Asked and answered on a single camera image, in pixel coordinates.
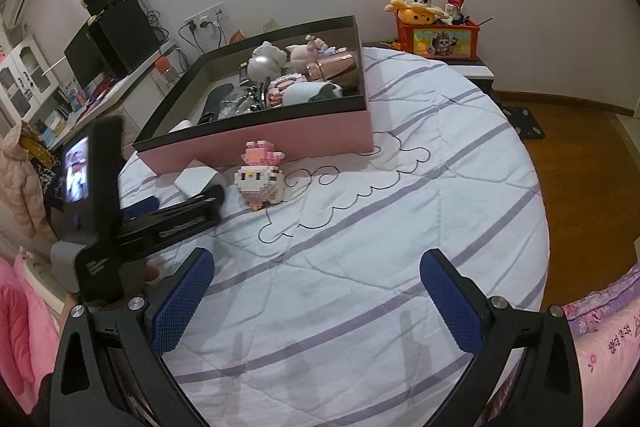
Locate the rose gold tube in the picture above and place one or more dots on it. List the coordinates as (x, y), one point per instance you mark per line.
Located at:
(328, 67)

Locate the pink block toy figure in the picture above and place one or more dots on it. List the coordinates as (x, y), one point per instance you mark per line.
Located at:
(277, 87)

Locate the black metal base plate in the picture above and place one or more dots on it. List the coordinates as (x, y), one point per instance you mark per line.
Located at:
(523, 122)

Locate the red toy box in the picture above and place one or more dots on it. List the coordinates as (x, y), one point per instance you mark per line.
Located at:
(439, 41)

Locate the black computer monitor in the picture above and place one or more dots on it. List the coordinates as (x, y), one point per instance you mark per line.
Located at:
(84, 57)

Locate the person's left hand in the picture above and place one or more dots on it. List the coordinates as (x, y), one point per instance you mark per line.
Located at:
(108, 287)

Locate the white glass door cabinet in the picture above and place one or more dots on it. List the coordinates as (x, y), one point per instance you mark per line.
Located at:
(26, 83)

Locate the white striped quilt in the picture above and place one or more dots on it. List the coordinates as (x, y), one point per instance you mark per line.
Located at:
(316, 315)

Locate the yellow white plush toy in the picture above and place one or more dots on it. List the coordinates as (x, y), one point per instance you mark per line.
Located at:
(417, 12)

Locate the clear bottle orange cap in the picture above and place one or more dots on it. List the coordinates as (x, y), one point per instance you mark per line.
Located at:
(166, 69)

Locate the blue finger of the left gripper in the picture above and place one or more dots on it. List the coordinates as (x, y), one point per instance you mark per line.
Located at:
(141, 208)
(213, 193)

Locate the white power adapter plug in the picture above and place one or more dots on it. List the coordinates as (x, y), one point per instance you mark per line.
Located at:
(197, 178)

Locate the pink black storage box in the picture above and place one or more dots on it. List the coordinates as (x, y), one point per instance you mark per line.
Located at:
(322, 128)

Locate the white desk with drawers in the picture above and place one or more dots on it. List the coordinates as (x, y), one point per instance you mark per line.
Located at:
(111, 97)

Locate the pink pig doll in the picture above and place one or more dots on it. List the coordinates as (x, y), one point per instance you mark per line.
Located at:
(314, 48)

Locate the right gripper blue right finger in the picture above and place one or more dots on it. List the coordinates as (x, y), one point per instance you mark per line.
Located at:
(460, 303)

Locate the pink block bird figure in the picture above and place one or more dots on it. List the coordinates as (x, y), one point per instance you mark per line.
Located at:
(260, 179)

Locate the white wall power strip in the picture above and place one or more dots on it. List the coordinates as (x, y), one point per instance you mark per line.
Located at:
(215, 15)

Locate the white round toy figure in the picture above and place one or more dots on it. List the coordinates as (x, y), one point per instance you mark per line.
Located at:
(266, 63)

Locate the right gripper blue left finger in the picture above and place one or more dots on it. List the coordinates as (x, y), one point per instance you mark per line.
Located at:
(176, 298)

